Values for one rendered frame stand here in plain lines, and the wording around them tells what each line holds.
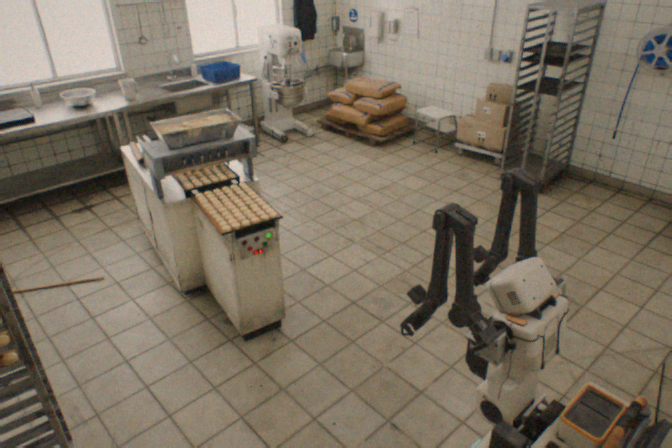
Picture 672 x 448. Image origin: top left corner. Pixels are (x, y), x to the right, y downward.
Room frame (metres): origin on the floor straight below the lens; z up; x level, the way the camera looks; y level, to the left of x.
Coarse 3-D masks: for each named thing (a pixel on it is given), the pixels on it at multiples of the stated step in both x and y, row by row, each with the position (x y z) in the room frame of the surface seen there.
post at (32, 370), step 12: (0, 288) 1.42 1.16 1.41; (0, 300) 1.41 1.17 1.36; (12, 312) 1.42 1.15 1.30; (12, 324) 1.41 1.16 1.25; (12, 336) 1.40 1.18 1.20; (24, 348) 1.41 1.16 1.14; (24, 360) 1.41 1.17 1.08; (36, 372) 1.42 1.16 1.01; (36, 384) 1.41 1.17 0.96; (48, 408) 1.41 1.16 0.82; (48, 420) 1.40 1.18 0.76; (60, 432) 1.42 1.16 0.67; (60, 444) 1.41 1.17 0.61
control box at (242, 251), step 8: (256, 232) 2.71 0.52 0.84; (264, 232) 2.71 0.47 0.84; (272, 232) 2.74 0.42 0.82; (240, 240) 2.62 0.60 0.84; (248, 240) 2.65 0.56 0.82; (264, 240) 2.71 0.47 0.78; (272, 240) 2.73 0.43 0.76; (240, 248) 2.62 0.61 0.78; (256, 248) 2.67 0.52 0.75; (264, 248) 2.70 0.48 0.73; (272, 248) 2.73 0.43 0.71; (240, 256) 2.62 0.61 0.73; (248, 256) 2.64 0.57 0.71
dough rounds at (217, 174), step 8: (200, 168) 3.54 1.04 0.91; (208, 168) 3.55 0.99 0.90; (216, 168) 3.51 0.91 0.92; (224, 168) 3.51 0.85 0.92; (176, 176) 3.40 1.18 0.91; (184, 176) 3.38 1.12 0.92; (192, 176) 3.37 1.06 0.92; (200, 176) 3.37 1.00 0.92; (208, 176) 3.39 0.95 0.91; (216, 176) 3.40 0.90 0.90; (224, 176) 3.36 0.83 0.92; (232, 176) 3.37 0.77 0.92; (184, 184) 3.25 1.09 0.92; (192, 184) 3.26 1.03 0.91; (200, 184) 3.24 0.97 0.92
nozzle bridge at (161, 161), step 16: (240, 128) 3.65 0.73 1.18; (144, 144) 3.35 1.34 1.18; (160, 144) 3.34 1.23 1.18; (208, 144) 3.33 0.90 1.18; (224, 144) 3.35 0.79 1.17; (240, 144) 3.50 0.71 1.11; (144, 160) 3.36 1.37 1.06; (160, 160) 3.12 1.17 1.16; (176, 160) 3.25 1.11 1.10; (208, 160) 3.36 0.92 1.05; (224, 160) 3.38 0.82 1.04; (160, 176) 3.11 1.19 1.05; (160, 192) 3.19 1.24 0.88
